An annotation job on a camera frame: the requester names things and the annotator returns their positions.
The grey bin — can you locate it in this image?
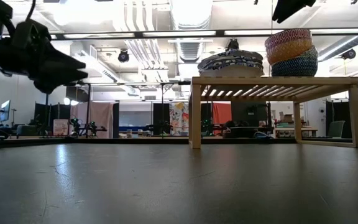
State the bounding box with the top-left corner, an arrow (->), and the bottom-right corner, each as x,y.
16,124 -> 39,137

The dark blue geometric bowl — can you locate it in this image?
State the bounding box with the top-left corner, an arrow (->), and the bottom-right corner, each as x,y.
270,46 -> 319,78

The floral curtain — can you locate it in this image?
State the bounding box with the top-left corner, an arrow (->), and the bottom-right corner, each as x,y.
169,102 -> 190,136

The small computer monitor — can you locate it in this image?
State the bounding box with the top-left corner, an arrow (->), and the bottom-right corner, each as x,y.
0,100 -> 11,123

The pink poster board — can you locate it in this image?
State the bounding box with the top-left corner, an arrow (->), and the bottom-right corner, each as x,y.
53,119 -> 70,137

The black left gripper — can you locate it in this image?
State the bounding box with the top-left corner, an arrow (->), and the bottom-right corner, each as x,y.
0,39 -> 89,95

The black ceiling spotlight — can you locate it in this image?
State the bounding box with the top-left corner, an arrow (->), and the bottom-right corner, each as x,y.
341,49 -> 357,61
227,38 -> 241,51
117,49 -> 131,64

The black overhead frame bar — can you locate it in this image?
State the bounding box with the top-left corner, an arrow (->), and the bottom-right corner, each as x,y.
50,29 -> 358,41

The white ceiling duct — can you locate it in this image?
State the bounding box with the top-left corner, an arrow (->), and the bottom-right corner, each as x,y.
169,0 -> 214,30

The wooden slatted shelf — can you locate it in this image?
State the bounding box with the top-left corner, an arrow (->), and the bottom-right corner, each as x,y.
188,76 -> 358,151

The orange patterned bowl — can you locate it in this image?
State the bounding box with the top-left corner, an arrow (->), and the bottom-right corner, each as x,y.
266,38 -> 315,67

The cardboard box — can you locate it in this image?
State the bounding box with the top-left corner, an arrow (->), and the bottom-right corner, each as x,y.
280,111 -> 295,124

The wooden table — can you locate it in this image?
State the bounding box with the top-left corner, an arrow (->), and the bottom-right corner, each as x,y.
273,126 -> 318,139

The pink wavy pattern bowl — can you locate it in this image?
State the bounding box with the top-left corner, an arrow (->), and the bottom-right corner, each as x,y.
264,28 -> 313,52

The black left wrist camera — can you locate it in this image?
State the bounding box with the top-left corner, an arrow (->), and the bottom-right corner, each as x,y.
11,19 -> 52,49

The black metal frame stand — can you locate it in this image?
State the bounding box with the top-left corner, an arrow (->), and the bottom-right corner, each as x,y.
42,80 -> 192,138

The beige curtain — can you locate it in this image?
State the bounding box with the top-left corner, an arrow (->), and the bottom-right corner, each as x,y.
71,101 -> 114,139

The black monitor back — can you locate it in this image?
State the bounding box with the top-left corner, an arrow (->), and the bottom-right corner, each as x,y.
231,102 -> 270,128

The black desk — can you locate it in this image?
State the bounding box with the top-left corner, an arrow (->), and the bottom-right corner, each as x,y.
225,125 -> 275,139

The black partition panel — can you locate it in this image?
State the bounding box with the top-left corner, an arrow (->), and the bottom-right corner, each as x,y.
325,101 -> 351,139
153,103 -> 171,135
34,103 -> 71,127

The grey office chair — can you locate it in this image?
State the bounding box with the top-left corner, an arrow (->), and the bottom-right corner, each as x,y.
328,120 -> 346,139

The red cloth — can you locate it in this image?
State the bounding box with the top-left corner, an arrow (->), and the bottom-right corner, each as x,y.
211,102 -> 232,126

